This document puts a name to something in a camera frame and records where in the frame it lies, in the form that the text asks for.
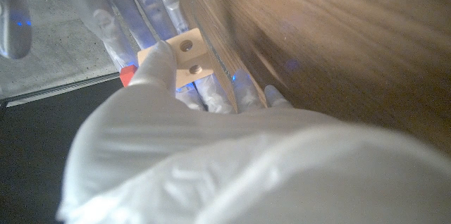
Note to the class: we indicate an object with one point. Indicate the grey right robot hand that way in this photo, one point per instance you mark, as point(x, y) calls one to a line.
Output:
point(134, 9)

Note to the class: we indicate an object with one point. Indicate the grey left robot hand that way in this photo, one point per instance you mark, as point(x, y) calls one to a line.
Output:
point(211, 167)

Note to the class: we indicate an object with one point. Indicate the red-headed wooden screw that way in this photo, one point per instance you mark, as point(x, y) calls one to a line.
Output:
point(127, 75)

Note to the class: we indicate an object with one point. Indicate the wooden block with holes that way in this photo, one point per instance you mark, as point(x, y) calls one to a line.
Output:
point(190, 56)

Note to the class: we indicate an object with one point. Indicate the black backdrop stand pole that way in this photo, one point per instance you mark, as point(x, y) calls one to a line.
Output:
point(60, 88)

